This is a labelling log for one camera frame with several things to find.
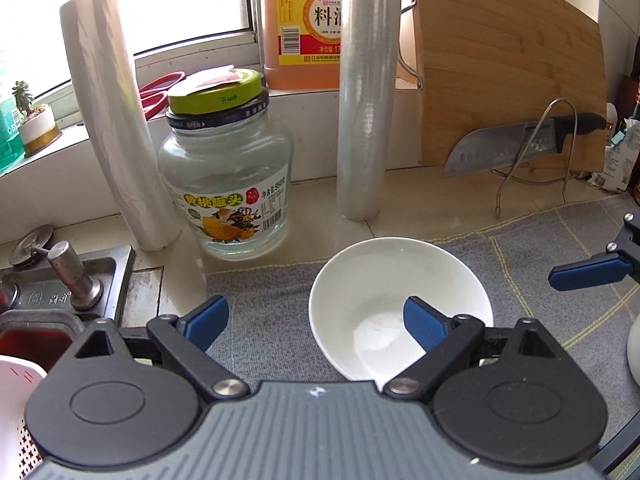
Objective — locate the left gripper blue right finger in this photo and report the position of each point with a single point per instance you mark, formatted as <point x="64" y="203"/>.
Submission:
<point x="426" y="325"/>

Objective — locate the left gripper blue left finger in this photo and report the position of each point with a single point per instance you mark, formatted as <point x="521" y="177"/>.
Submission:
<point x="204" y="324"/>

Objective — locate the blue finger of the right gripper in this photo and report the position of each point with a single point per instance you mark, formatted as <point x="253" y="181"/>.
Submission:
<point x="602" y="269"/>

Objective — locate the white bowl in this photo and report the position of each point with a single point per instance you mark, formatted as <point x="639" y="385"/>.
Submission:
<point x="633" y="350"/>
<point x="356" y="302"/>

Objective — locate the steel kitchen sink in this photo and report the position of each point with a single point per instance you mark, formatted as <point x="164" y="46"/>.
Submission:
<point x="38" y="318"/>

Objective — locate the grey and teal towel mat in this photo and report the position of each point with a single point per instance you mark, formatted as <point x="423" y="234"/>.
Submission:
<point x="269" y="336"/>

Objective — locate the white plastic food bag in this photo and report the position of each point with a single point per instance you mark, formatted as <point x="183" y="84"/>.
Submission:
<point x="621" y="155"/>

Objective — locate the sink soap dispenser pump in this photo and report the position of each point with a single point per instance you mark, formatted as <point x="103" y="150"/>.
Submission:
<point x="85" y="291"/>

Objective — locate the glass jar yellow-green lid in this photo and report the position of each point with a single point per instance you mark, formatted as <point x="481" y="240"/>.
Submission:
<point x="227" y="162"/>

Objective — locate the red and white colander basin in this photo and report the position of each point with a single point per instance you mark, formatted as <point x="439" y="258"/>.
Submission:
<point x="20" y="399"/>

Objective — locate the bamboo cutting board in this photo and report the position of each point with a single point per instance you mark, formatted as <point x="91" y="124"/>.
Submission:
<point x="487" y="63"/>

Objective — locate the small potted succulent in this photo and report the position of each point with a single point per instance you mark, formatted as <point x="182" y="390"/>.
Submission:
<point x="37" y="128"/>

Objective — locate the green dish soap bottle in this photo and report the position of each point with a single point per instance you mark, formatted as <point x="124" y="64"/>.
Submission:
<point x="11" y="145"/>

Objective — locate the plastic wrap roll right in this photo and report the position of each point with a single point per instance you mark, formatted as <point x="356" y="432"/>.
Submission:
<point x="368" y="66"/>

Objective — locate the plastic wrap roll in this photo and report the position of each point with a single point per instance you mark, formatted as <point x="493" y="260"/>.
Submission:
<point x="368" y="66"/>
<point x="107" y="95"/>

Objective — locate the plastic wrap roll left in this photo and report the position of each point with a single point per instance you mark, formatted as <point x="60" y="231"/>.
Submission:
<point x="107" y="95"/>

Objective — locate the orange cooking wine jug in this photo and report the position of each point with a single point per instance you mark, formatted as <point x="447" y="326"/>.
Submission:
<point x="301" y="40"/>

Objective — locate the kitchen knife black handle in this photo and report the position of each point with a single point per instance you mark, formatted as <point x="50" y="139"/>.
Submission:
<point x="496" y="147"/>

